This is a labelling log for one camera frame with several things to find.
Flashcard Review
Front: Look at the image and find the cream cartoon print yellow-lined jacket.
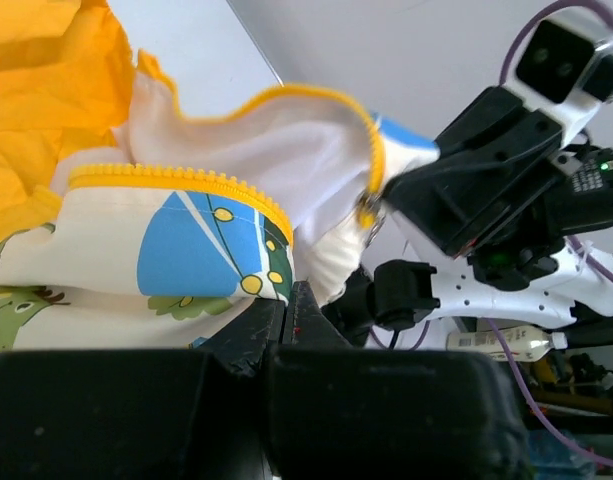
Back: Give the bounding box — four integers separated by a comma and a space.
0, 1, 439, 352

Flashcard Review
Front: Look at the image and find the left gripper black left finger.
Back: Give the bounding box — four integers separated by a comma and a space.
0, 300, 285, 479

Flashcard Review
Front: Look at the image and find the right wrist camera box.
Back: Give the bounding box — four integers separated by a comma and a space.
499, 8, 613, 147

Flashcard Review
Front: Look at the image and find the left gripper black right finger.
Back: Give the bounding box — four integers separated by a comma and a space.
268, 282, 531, 479

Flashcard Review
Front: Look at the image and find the plastic bottle in background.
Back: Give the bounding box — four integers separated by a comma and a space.
446, 325, 568, 363

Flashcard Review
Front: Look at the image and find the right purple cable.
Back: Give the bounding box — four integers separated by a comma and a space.
368, 0, 613, 471

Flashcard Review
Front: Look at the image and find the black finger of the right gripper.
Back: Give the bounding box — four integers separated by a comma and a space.
382, 165, 466, 258

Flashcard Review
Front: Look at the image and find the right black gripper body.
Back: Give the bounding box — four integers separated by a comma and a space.
425, 85, 582, 261

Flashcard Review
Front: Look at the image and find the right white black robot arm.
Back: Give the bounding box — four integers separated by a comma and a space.
382, 87, 613, 292

